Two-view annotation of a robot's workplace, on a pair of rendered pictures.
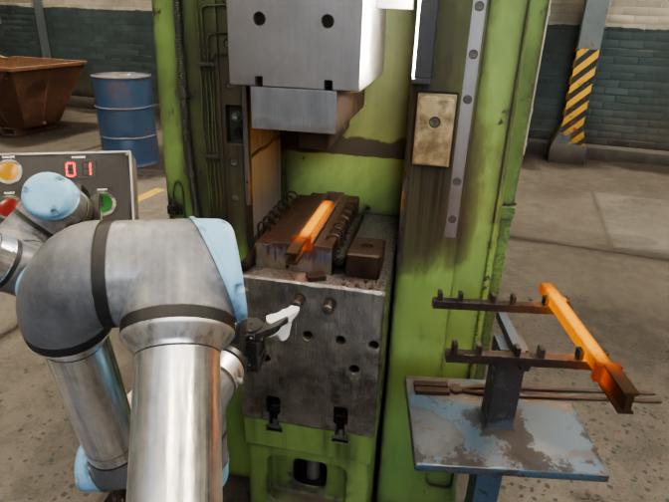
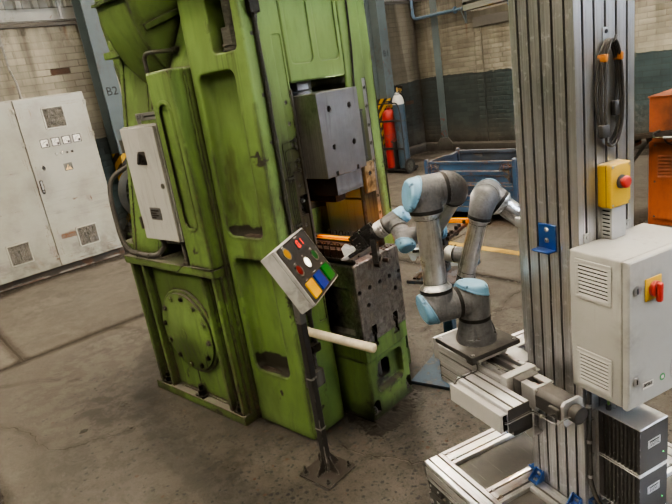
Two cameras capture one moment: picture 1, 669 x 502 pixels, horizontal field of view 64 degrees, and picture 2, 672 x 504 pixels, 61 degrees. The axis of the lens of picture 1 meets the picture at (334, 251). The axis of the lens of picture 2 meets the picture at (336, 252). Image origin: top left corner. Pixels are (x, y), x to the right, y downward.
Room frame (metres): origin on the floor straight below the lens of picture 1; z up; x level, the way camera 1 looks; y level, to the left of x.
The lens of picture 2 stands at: (-0.21, 2.56, 1.84)
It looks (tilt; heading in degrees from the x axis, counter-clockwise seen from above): 17 degrees down; 303
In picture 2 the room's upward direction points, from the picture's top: 9 degrees counter-clockwise
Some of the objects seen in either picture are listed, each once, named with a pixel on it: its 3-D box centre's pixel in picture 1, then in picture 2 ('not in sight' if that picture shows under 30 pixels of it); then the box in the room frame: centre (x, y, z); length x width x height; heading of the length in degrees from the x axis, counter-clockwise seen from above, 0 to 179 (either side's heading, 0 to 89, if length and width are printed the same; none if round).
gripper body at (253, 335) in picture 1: (237, 350); not in sight; (0.80, 0.17, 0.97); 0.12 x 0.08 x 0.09; 169
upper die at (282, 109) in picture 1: (315, 98); (319, 181); (1.45, 0.06, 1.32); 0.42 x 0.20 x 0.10; 169
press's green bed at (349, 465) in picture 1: (326, 424); (353, 359); (1.45, 0.01, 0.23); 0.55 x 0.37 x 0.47; 169
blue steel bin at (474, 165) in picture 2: not in sight; (485, 182); (1.85, -4.03, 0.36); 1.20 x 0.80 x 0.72; 168
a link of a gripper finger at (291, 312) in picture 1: (284, 326); not in sight; (0.88, 0.09, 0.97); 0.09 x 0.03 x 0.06; 133
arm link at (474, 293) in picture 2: not in sight; (471, 297); (0.46, 0.67, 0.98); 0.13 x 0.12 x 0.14; 44
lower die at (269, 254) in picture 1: (313, 226); (329, 246); (1.45, 0.06, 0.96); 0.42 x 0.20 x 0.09; 169
